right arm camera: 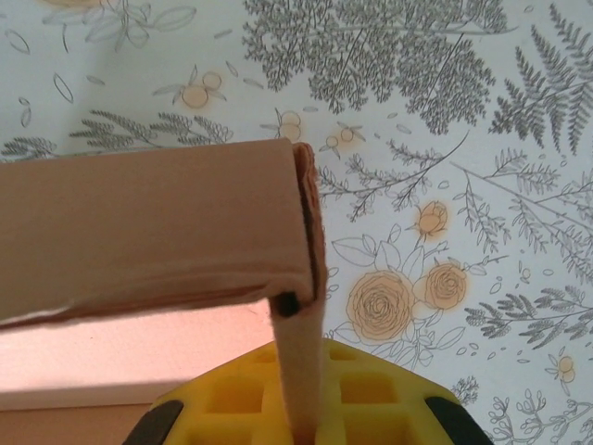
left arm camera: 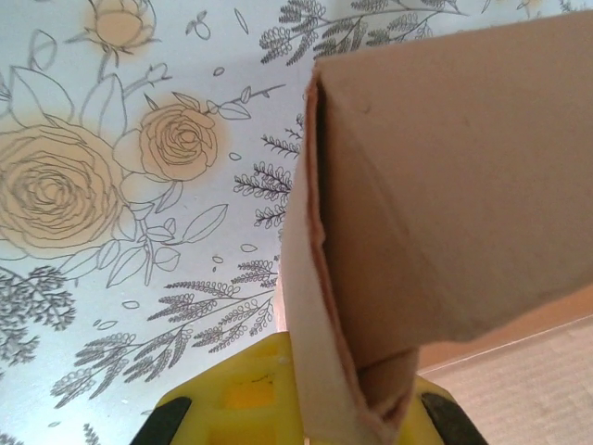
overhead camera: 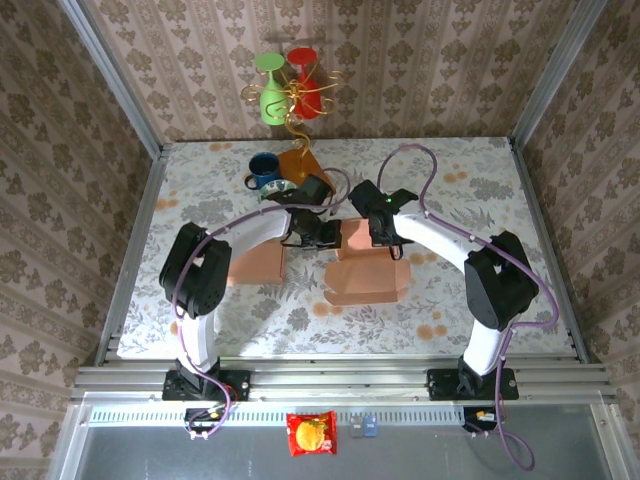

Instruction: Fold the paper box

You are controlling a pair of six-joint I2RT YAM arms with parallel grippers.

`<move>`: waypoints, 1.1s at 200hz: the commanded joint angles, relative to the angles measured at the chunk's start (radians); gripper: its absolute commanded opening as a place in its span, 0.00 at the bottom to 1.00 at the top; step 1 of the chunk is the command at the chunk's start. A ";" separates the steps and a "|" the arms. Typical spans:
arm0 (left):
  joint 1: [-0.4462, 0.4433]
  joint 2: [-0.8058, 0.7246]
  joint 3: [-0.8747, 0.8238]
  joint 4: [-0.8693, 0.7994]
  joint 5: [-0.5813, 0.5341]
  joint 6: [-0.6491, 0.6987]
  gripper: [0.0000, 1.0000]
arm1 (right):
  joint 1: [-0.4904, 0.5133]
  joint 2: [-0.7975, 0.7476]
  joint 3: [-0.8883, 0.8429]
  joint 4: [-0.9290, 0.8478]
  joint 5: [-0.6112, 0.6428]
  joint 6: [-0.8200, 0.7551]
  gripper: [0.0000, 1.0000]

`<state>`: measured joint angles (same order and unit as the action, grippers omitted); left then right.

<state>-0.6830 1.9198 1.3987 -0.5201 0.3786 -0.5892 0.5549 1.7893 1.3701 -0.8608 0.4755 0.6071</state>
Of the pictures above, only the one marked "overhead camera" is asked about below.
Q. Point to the pink paper box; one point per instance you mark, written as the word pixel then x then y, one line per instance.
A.
pixel 260 265
pixel 365 280

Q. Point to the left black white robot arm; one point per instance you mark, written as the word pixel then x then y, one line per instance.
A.
pixel 195 270

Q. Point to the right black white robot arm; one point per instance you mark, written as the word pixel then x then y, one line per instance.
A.
pixel 500 280

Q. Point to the green leaf pattern bowl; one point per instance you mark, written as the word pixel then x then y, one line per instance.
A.
pixel 277 186

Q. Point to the dark blue mug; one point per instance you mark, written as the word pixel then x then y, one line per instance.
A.
pixel 264 167

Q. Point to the red wine glass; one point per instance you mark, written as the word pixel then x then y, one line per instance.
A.
pixel 310 102

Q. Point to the green wine glass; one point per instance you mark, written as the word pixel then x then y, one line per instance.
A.
pixel 272 107

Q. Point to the small blue card case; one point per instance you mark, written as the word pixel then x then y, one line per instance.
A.
pixel 370 426

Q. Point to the small grey card case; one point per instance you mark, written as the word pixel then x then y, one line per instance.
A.
pixel 356 427

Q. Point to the red snack packet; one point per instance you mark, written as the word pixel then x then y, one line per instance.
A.
pixel 310 434

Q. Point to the grey metal panel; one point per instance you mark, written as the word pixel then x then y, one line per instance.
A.
pixel 425 460

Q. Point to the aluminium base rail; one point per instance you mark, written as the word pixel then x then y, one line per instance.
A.
pixel 340 380

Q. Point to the aluminium side rail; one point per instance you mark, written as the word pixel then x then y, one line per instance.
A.
pixel 531 200
pixel 145 200

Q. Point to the black connector bracket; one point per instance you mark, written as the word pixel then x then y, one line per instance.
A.
pixel 200 415
pixel 475 419

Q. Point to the aluminium frame post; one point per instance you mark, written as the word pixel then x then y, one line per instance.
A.
pixel 112 75
pixel 555 75

